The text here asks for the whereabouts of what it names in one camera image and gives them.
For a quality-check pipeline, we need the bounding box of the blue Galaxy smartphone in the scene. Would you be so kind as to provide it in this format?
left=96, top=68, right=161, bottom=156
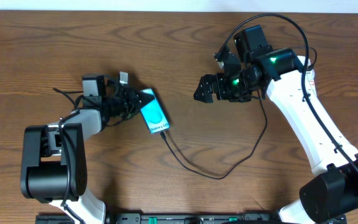
left=140, top=88, right=170, bottom=134

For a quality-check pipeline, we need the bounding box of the black charger cable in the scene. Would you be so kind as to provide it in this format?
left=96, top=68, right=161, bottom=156
left=158, top=46, right=318, bottom=180

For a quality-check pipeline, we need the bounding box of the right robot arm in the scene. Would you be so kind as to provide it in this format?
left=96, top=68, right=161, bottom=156
left=194, top=26, right=358, bottom=223

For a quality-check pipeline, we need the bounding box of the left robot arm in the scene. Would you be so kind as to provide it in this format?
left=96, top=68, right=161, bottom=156
left=20, top=72, right=155, bottom=224

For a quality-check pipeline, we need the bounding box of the white power strip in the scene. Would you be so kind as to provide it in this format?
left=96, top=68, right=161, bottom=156
left=298, top=55, right=317, bottom=97

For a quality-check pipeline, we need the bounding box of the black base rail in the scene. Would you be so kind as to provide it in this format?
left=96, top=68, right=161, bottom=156
left=35, top=212, right=347, bottom=224

